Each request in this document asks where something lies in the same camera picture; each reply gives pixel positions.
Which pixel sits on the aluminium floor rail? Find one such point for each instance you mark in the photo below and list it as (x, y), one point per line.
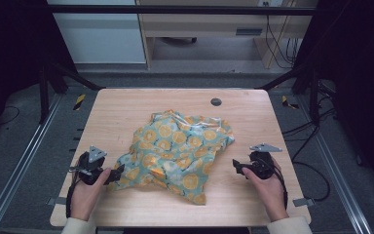
(16, 172)
(341, 182)

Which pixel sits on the black curtain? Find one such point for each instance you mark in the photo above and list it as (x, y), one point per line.
(363, 81)
(9, 48)

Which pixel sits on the black horizontal frame bar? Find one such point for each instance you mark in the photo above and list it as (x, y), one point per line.
(175, 9)

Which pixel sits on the teal cloth with orange print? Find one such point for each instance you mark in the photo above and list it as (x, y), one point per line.
(175, 152)

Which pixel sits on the person's right hand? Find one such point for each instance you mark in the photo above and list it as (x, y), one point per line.
(271, 195)

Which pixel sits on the white cabinet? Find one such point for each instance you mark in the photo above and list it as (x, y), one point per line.
(100, 35)

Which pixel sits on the person's left hand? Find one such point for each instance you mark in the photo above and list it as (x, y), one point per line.
(86, 198)

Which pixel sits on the grey metal table bracket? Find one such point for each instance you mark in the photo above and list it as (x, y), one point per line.
(303, 202)
(56, 201)

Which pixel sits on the black metal stand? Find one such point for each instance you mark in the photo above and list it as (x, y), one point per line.
(44, 97)
(314, 97)

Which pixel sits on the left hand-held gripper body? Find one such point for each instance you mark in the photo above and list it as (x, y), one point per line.
(92, 169)

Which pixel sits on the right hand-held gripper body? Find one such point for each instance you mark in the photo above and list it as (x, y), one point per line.
(262, 164)

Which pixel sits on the yellow and black tape strip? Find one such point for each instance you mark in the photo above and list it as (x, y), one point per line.
(79, 101)

